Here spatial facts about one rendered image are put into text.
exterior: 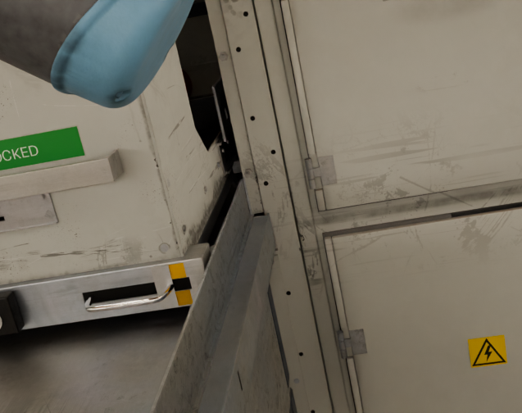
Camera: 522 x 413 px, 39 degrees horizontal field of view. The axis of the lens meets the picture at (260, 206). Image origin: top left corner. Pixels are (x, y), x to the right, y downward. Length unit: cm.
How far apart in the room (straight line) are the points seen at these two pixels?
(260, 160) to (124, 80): 82
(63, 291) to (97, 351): 9
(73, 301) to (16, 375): 11
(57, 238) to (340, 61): 50
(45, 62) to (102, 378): 50
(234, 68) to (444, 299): 51
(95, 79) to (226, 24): 78
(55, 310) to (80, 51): 60
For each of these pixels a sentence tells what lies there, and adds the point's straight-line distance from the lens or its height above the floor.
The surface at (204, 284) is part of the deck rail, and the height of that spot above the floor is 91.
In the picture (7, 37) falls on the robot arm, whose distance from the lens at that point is 41.
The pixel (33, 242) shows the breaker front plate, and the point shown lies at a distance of 94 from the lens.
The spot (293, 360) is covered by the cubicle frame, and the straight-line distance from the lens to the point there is 134.
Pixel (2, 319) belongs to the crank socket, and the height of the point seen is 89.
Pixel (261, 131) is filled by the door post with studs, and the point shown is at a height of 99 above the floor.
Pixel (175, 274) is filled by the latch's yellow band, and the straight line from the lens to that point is 89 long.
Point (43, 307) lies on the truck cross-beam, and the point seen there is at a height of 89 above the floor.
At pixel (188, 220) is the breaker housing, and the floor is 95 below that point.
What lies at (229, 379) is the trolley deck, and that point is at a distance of 76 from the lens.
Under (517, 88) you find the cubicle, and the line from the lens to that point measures 119.
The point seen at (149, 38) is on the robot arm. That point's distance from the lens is 39.
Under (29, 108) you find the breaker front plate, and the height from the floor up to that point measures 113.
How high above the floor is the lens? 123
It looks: 17 degrees down
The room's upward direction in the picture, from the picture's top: 12 degrees counter-clockwise
